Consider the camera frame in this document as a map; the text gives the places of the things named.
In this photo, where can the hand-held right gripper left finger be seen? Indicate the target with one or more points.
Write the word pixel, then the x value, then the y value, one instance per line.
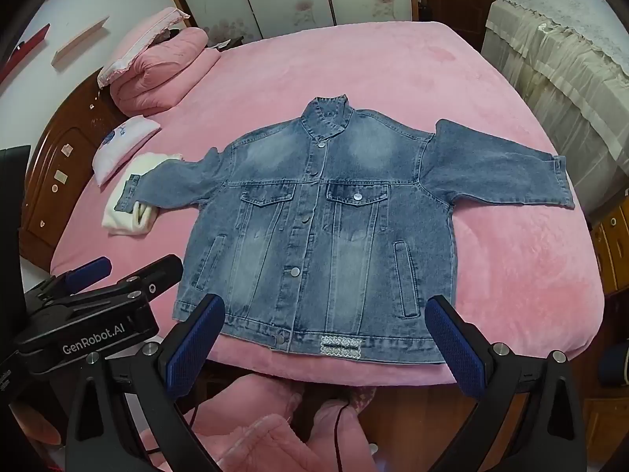
pixel 194 349

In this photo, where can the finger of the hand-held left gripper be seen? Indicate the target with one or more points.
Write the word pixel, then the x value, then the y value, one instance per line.
pixel 157 273
pixel 88 270

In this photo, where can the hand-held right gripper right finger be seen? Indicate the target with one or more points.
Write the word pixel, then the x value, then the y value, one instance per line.
pixel 454 349

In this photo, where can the blue denim jacket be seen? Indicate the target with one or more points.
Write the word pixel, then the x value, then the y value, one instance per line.
pixel 339 236

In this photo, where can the folded cream garment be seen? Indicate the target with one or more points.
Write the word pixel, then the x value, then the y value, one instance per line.
pixel 123 216

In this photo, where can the black panel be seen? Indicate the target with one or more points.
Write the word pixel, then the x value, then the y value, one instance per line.
pixel 12 196

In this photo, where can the person's pink pyjama legs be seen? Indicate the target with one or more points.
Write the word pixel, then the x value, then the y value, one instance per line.
pixel 260 432

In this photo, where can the small white printed pillow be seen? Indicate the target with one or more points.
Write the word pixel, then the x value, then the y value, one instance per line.
pixel 120 145

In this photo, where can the brown wooden headboard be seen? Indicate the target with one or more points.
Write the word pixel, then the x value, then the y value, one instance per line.
pixel 64 123

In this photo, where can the dark blue object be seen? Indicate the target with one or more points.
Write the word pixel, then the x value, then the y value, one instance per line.
pixel 616 366

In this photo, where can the wooden drawer cabinet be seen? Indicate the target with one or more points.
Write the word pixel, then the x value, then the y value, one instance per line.
pixel 614 246

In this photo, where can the folded pink quilt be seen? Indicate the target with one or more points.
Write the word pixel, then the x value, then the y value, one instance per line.
pixel 162 69

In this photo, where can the pink lace-edged pillow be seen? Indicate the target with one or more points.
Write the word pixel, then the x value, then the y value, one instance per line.
pixel 142 34

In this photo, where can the pink plush bed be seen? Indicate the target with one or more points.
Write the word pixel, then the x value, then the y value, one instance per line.
pixel 344 59

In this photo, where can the cream lace-covered furniture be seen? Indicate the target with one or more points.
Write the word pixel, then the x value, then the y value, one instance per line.
pixel 555 59

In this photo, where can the light wooden wall shelf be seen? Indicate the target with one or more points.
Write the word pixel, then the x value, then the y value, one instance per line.
pixel 78 42

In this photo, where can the red wall shelf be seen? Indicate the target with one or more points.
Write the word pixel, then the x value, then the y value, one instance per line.
pixel 29 44

